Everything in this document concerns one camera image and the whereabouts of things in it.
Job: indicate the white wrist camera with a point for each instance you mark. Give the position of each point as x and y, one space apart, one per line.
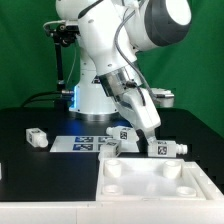
164 97

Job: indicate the white square table top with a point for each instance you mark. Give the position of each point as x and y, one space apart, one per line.
138 179

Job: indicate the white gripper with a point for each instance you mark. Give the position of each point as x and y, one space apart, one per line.
137 107

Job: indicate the black camera stand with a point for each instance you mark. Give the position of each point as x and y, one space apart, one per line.
63 36

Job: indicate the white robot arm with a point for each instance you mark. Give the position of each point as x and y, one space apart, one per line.
112 32

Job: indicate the white L-shaped fence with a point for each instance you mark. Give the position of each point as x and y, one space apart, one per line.
209 211

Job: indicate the white sheet with tags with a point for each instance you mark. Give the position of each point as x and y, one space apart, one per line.
80 143

